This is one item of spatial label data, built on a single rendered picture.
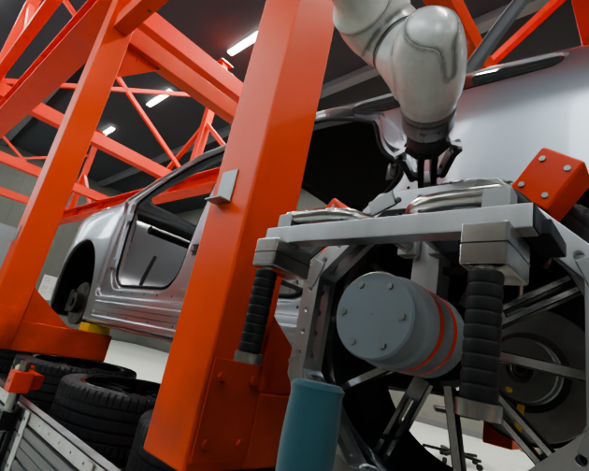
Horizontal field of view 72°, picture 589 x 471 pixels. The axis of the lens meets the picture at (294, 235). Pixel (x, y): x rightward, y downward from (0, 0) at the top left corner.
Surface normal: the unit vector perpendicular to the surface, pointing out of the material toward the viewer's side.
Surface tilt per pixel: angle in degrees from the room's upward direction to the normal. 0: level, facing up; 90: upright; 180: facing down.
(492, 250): 90
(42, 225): 90
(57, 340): 90
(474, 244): 90
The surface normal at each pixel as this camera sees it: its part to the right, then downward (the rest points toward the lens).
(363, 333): -0.65, -0.34
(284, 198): 0.73, -0.06
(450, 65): 0.38, 0.68
